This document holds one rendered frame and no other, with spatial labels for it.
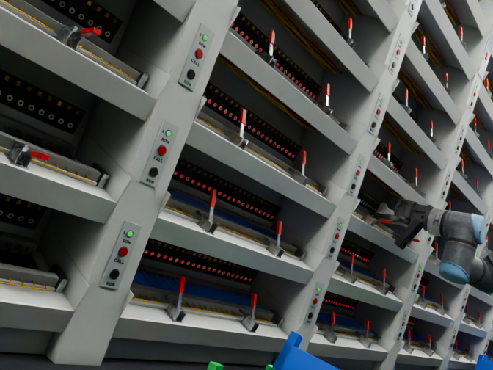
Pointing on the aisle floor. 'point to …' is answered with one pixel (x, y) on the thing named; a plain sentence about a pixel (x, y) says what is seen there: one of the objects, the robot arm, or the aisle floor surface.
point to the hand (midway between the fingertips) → (374, 216)
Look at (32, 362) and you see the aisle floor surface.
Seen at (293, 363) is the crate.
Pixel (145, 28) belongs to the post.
